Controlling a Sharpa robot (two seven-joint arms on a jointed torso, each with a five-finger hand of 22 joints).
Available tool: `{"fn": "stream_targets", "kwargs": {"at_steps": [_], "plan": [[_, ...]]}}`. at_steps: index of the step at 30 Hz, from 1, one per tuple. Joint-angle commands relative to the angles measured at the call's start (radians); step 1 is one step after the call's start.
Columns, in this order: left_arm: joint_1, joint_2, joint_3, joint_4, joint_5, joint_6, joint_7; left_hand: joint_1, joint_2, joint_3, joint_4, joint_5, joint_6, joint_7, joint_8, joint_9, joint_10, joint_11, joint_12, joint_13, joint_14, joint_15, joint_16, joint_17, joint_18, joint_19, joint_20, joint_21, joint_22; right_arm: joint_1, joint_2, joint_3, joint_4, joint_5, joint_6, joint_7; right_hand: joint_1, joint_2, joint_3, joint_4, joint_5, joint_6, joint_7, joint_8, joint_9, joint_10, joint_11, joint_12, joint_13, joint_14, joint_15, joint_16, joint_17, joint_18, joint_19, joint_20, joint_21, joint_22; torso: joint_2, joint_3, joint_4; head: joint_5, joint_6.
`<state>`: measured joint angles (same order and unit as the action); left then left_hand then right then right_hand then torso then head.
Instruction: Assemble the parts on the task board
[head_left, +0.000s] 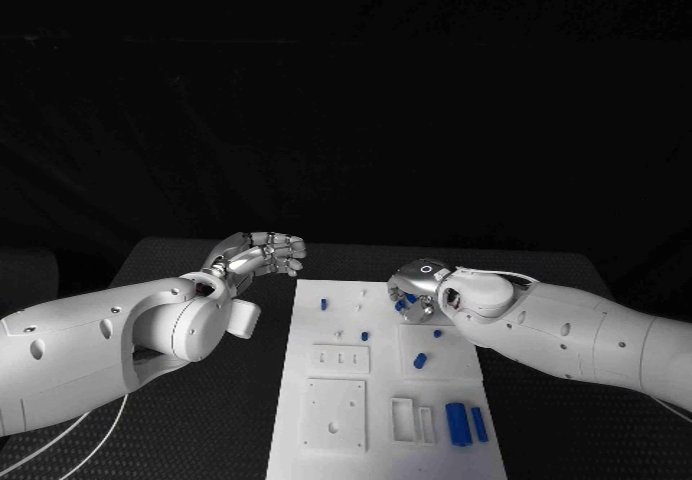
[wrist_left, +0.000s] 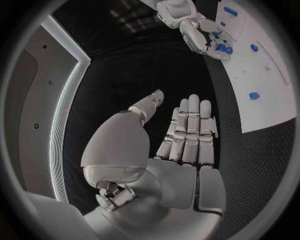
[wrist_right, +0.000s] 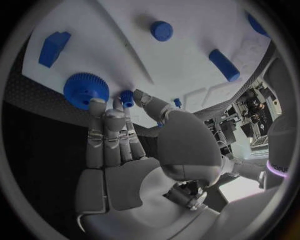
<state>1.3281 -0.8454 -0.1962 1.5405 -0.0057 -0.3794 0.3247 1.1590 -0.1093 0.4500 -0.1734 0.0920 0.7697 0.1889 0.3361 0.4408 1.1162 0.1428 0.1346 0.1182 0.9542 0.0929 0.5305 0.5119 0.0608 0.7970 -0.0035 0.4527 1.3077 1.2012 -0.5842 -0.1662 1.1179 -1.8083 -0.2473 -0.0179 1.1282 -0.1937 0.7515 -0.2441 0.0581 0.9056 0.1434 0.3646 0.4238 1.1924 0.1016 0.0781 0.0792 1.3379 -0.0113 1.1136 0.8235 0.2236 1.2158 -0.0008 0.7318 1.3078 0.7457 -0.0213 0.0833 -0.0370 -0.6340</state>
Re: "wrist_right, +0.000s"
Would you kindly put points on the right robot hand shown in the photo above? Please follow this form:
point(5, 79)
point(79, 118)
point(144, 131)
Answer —
point(122, 187)

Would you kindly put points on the small blue toothed peg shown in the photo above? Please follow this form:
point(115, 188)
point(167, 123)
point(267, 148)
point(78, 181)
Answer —
point(127, 97)

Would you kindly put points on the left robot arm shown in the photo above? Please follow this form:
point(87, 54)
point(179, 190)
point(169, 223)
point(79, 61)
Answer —
point(243, 166)

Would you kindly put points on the white task board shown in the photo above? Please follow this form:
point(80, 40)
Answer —
point(178, 61)

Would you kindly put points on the thin blue peg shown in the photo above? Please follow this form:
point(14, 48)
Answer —
point(177, 102)

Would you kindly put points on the blue gear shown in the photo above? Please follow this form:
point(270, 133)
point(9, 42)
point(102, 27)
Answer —
point(79, 90)

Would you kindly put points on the cluttered workshop rack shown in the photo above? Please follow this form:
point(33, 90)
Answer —
point(246, 116)

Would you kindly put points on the blue angular block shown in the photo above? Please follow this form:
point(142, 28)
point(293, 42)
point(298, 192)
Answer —
point(54, 48)

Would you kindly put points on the blue long cylinder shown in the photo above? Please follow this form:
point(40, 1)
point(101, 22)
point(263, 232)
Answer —
point(223, 64)

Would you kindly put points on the blue short cylinder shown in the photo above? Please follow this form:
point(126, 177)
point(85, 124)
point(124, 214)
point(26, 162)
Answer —
point(162, 31)

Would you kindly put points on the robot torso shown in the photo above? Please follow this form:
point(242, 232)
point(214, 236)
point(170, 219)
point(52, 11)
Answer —
point(278, 142)

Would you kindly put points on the blue rounded part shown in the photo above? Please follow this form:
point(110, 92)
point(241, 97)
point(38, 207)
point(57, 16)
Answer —
point(257, 25)

